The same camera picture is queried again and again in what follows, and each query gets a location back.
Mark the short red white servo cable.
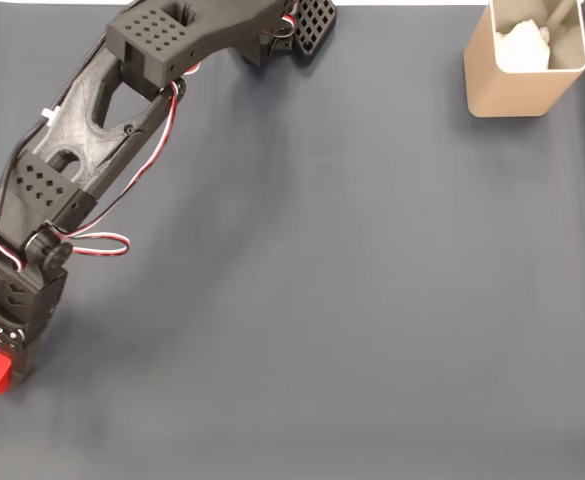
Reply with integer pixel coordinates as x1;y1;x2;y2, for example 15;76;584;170
274;12;298;39

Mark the tan box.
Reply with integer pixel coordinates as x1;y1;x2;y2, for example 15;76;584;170
463;0;585;119

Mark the black camera cable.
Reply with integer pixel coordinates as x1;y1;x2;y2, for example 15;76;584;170
0;34;111;301

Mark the white crumpled tissue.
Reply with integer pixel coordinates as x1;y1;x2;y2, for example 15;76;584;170
494;19;553;71

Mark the long red white servo cable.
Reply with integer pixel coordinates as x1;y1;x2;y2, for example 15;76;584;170
46;79;186;259

